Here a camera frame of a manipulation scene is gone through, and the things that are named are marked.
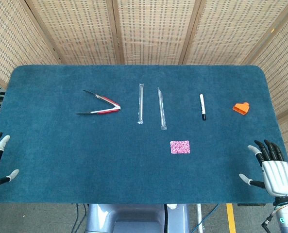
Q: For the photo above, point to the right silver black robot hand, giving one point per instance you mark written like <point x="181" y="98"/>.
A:
<point x="277" y="177"/>

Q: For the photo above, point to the pink patterned card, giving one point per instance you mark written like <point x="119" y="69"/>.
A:
<point x="180" y="147"/>

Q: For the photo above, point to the yellow floor tape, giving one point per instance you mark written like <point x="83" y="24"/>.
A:
<point x="231" y="218"/>

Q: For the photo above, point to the blue carpet table cover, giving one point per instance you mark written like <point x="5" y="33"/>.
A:
<point x="61" y="157"/>

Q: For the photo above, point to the orange plastic block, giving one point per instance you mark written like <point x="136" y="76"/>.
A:
<point x="241" y="108"/>

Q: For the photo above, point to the white marker with black cap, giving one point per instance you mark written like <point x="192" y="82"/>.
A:
<point x="202" y="105"/>

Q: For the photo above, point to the clear wrapped straw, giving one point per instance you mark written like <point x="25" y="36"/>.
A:
<point x="162" y="109"/>
<point x="140" y="104"/>

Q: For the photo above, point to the grey robot torso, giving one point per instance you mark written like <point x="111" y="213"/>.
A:
<point x="134" y="218"/>

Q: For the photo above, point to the woven rattan folding screen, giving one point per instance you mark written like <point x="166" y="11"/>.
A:
<point x="153" y="29"/>

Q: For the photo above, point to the black table bracket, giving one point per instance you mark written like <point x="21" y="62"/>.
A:
<point x="250" y="204"/>

